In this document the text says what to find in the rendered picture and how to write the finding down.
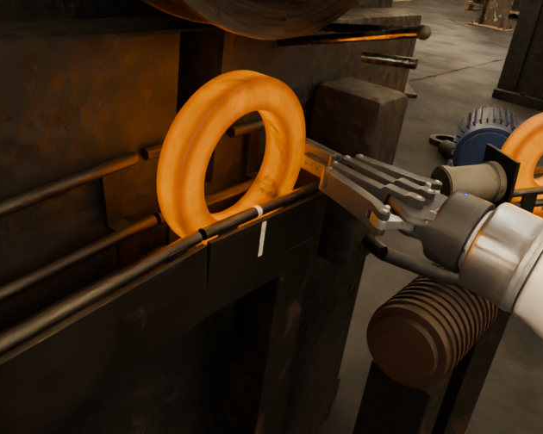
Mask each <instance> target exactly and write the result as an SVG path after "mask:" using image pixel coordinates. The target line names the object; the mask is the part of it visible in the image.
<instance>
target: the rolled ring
mask: <svg viewBox="0 0 543 434"><path fill-rule="evenodd" d="M256 110H257V111H258V112H259V114H260V115H261V117H262V120H263V122H264V124H265V135H266V143H265V155H264V158H263V162H262V165H261V167H260V170H259V173H258V175H257V176H256V178H255V180H254V182H253V184H252V186H251V187H250V189H249V190H248V191H247V192H246V193H245V194H244V195H243V197H242V198H241V199H240V200H239V201H237V202H236V203H235V204H234V205H233V206H232V207H230V208H228V209H226V210H224V211H221V212H219V213H215V214H211V213H210V212H209V210H208V209H207V206H206V202H205V198H204V179H205V174H206V170H207V166H208V163H209V159H210V157H211V154H212V152H213V151H214V149H215V146H216V144H217V142H218V141H219V139H220V138H221V136H222V135H223V134H224V133H225V132H226V130H227V129H228V128H229V127H230V126H231V125H232V124H233V123H234V122H235V121H237V120H238V119H239V118H241V117H242V116H243V115H245V114H248V113H250V112H253V111H256ZM305 139H306V128H305V120H304V115H303V109H302V106H301V104H300V102H299V100H298V98H297V97H296V94H295V93H294V92H293V91H292V89H291V88H290V87H289V86H288V85H287V84H285V83H284V82H282V81H280V80H278V79H276V78H274V77H269V76H266V75H264V74H261V73H258V72H256V71H249V70H238V71H230V72H227V73H224V74H221V75H220V76H218V77H215V78H213V79H211V80H210V81H208V82H207V83H206V84H205V85H203V86H202V87H201V88H200V89H199V90H197V91H196V92H195V93H194V94H193V95H192V96H191V97H190V99H189V100H188V101H187V102H186V103H185V105H184V106H183V107H182V108H181V109H180V111H179V112H178V114H177V116H176V118H175V119H174V121H173V123H172V125H171V127H170V129H169V131H168V133H167V135H166V137H165V141H164V144H163V146H162V149H161V153H160V156H159V163H158V169H157V196H158V201H159V207H160V210H161V212H162V214H163V216H164V218H165V221H166V222H167V224H168V226H169V227H170V228H171V229H172V230H173V231H174V232H175V233H176V234H177V235H178V236H180V237H181V238H182V237H184V236H186V235H188V234H190V233H192V232H194V231H198V229H200V228H202V227H204V226H207V225H209V224H212V223H214V222H217V221H218V220H222V219H225V218H227V217H228V216H231V215H233V214H237V213H239V212H241V211H244V210H246V209H249V208H251V207H253V206H255V205H259V204H260V203H263V202H267V201H269V200H270V199H273V198H275V197H278V196H280V195H283V194H286V193H288V192H290V191H292V190H293V188H294V185H295V183H296V180H297V177H298V174H299V171H300V169H301V162H302V158H303V154H304V148H305Z"/></svg>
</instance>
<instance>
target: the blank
mask: <svg viewBox="0 0 543 434"><path fill-rule="evenodd" d="M501 151H503V152H505V153H507V154H508V155H509V156H510V157H512V158H514V159H516V160H518V161H519V162H521V166H520V169H519V173H518V177H517V180H516V184H515V189H524V188H532V187H539V186H543V177H539V178H535V179H534V167H535V165H536V164H537V162H538V160H539V159H540V157H541V156H542V155H543V113H540V114H537V115H535V116H533V117H531V118H529V119H528V120H526V121H524V122H523V123H522V124H521V125H520V126H519V127H518V128H517V129H516V130H515V131H514V132H513V133H512V134H510V136H509V137H508V139H507V140H506V141H505V143H504V145H503V146H502V149H501ZM539 198H543V195H537V199H539ZM520 200H521V197H515V198H512V202H516V201H520ZM533 213H543V206H542V207H535V208H534V211H533Z"/></svg>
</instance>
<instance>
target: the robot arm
mask: <svg viewBox="0 0 543 434"><path fill-rule="evenodd" d="M301 168H303V169H305V170H306V171H308V172H310V173H312V174H314V175H316V176H318V177H320V178H321V181H320V185H319V190H321V191H322V192H323V193H325V194H326V195H328V196H329V197H331V198H332V199H333V200H334V201H336V202H337V203H339V204H340V205H341V206H342V207H343V208H345V209H346V210H347V211H349V212H350V213H351V214H353V215H354V216H356V217H357V218H358V219H360V220H361V221H363V222H364V223H365V224H366V225H367V227H368V228H369V229H370V231H371V232H372V233H373V234H374V235H376V236H379V237H381V236H384V232H385V229H397V230H398V231H399V232H400V233H402V234H403V235H406V236H409V237H412V238H414V239H419V240H420V241H421V243H422V246H423V249H422V250H423V254H424V256H425V257H426V258H427V259H429V260H431V261H433V262H435V263H437V264H438V265H440V266H442V267H444V268H445V269H447V270H450V271H451V272H452V273H454V274H458V273H459V283H460V284H461V285H462V286H463V287H464V288H467V289H469V290H470V291H471V292H473V293H475V294H477V295H479V296H481V297H483V298H485V299H486V300H487V301H490V302H492V303H493V304H495V305H497V306H499V307H500V308H501V309H502V310H503V311H505V312H507V311H508V312H509V313H512V314H513V315H514V316H515V317H517V318H518V319H520V320H522V321H523V322H524V323H525V324H527V325H528V326H529V327H530V328H531V329H532V330H533V331H534V332H535V333H536V334H537V335H538V336H539V337H540V338H542V339H543V219H542V218H540V217H539V216H537V215H535V214H531V213H529V212H528V211H526V210H524V209H521V208H518V207H517V206H515V205H513V204H510V203H507V202H505V203H503V204H500V205H499V206H498V207H497V208H496V206H495V205H494V204H493V203H490V202H488V201H486V200H484V199H482V198H480V197H477V196H475V195H473V194H471V193H469V192H467V191H464V190H457V191H455V192H454V193H452V194H451V195H450V196H449V197H447V196H445V195H442V194H441V193H440V189H441V186H442V182H441V181H439V180H434V179H431V178H427V177H420V176H418V175H416V174H413V173H411V172H408V171H405V170H402V169H399V168H396V167H395V166H392V165H389V164H386V163H383V162H380V161H378V160H376V159H373V158H369V157H367V156H364V155H362V154H356V156H355V158H352V157H350V156H348V155H343V156H342V155H341V154H340V153H338V152H336V151H334V150H331V149H329V148H327V147H325V146H323V145H321V144H319V143H317V142H315V141H313V140H312V139H309V138H307V137H306V139H305V148H304V154H303V158H302V162H301Z"/></svg>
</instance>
